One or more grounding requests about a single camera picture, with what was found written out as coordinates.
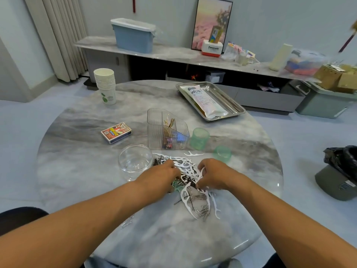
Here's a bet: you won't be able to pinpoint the trash bin with black bag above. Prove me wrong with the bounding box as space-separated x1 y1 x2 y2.
315 145 357 201

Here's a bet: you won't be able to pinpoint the grey cabinet with marble top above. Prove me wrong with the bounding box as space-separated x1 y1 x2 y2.
74 36 321 115

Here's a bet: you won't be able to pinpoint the white box in cabinet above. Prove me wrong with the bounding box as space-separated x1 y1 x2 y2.
205 71 226 84

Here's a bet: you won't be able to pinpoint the grey green storage bin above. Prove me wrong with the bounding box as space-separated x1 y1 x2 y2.
290 81 357 119

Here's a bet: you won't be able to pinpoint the beige curtain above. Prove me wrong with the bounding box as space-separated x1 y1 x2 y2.
22 0 89 83

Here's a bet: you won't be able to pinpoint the blue storage box white lid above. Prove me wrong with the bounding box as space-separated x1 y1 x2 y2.
110 18 157 54

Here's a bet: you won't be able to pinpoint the white and red small box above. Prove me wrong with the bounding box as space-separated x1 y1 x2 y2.
201 40 224 57

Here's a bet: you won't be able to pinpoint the person's right hand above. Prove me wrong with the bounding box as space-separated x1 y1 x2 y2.
196 158 246 193

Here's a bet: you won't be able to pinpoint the colourful matchbox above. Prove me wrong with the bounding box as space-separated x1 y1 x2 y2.
101 122 133 144

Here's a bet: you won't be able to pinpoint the pale green plastic lid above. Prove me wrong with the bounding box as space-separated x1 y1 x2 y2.
214 146 233 163

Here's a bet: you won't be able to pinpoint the loose papers in cabinet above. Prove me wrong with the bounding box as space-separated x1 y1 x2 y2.
257 82 282 93

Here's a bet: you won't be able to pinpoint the metal tray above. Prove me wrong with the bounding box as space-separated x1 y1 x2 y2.
176 81 247 122

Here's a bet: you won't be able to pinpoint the person's left hand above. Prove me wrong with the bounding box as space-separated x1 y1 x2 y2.
134 160 182 201

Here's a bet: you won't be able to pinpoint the clear storage box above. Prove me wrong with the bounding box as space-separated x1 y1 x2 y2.
286 49 330 76

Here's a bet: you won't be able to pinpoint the clear round plastic bowl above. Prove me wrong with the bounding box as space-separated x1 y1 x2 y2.
118 144 154 182

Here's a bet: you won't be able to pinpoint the translucent green plastic cup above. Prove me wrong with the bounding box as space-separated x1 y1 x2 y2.
190 127 211 151

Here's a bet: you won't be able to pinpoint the red gold string wall hanging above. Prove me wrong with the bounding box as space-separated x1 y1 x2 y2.
338 20 357 54

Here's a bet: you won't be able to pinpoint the clear printed plastic bag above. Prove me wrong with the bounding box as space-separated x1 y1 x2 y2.
186 84 229 119

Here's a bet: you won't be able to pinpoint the person's left forearm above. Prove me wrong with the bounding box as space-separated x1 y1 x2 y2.
0 184 154 268

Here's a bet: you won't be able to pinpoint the small colourful box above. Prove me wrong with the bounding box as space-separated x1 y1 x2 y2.
209 26 224 44

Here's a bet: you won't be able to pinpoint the framed pink picture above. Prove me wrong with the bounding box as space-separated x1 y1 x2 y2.
191 0 233 52

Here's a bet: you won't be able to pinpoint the pile of floss picks and clips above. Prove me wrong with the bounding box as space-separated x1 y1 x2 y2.
153 117 224 222

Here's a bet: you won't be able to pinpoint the person's right forearm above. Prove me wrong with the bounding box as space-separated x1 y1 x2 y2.
234 173 357 268

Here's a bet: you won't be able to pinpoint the cream paper roll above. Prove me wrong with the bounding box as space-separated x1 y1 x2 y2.
269 43 294 72

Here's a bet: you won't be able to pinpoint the group of white paper cups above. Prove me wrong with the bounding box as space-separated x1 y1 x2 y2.
93 68 117 105

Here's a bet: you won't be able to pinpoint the clear ribbed organizer box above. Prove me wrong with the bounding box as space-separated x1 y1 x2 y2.
147 108 190 151

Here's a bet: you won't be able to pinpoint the cardboard box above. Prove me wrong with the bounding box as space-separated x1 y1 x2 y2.
315 64 357 94

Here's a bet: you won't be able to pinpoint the clear bag of snacks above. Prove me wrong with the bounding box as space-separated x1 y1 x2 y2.
221 43 241 61

